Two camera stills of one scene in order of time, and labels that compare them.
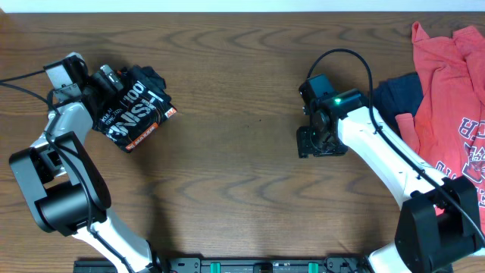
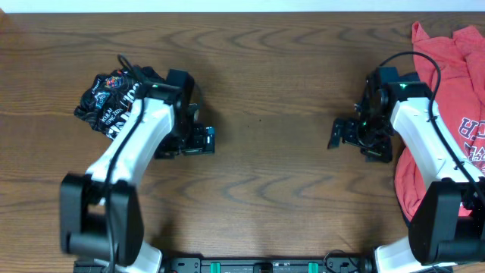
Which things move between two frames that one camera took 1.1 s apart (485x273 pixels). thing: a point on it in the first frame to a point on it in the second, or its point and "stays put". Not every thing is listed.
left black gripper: [101, 83] to [198, 146]
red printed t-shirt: [448, 129] stays put
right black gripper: [305, 145] to [380, 152]
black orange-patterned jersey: [142, 104] stays put
